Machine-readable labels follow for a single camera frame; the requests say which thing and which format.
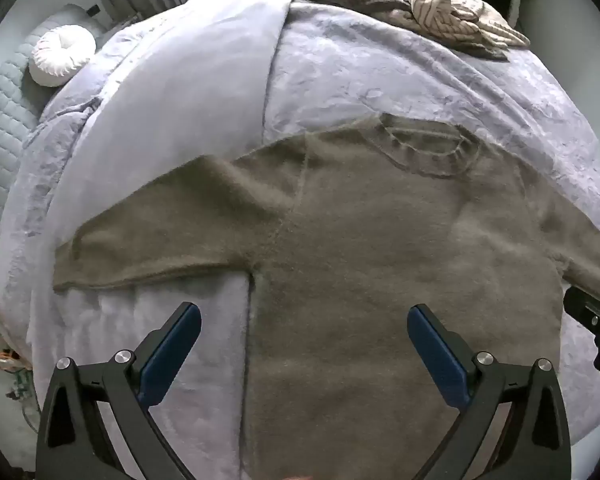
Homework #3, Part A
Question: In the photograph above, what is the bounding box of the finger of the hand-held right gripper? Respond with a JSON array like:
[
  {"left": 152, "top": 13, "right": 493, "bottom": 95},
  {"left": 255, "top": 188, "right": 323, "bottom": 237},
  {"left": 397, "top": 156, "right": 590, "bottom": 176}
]
[{"left": 563, "top": 286, "right": 600, "bottom": 376}]

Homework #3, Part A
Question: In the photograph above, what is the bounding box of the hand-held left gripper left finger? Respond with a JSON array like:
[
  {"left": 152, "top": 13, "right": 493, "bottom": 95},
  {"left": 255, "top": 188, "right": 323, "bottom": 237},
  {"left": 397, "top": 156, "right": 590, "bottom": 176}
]
[{"left": 36, "top": 302, "right": 202, "bottom": 480}]

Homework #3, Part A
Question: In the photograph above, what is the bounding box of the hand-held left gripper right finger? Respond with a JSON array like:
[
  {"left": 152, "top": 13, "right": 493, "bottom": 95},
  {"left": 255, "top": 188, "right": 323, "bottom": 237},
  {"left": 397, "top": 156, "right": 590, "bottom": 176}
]
[{"left": 406, "top": 304, "right": 572, "bottom": 480}]

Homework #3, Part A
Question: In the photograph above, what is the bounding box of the brown knit sweater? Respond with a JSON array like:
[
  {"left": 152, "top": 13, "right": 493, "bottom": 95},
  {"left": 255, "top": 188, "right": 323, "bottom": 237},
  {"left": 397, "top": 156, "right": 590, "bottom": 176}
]
[{"left": 52, "top": 112, "right": 600, "bottom": 480}]

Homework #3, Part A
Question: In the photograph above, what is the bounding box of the smooth grey plush blanket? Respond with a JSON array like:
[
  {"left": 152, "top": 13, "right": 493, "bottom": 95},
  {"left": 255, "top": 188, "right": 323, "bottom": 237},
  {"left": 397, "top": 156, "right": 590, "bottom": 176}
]
[{"left": 0, "top": 0, "right": 306, "bottom": 480}]

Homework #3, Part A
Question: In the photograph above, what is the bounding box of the grey quilted bed cover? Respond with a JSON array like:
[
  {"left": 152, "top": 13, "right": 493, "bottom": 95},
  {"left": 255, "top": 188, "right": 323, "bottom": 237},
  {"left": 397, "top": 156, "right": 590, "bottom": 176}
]
[{"left": 0, "top": 2, "right": 106, "bottom": 281}]

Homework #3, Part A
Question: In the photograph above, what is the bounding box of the round white pleated pillow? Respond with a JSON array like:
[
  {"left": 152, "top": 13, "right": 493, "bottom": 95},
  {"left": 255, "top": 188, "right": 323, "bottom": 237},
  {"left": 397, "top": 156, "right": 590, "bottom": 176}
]
[{"left": 28, "top": 26, "right": 97, "bottom": 87}]

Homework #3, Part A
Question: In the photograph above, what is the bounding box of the tangle of coloured cables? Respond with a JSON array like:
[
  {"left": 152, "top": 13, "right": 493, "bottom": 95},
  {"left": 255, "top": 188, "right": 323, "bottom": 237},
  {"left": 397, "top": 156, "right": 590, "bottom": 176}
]
[{"left": 0, "top": 345, "right": 33, "bottom": 406}]

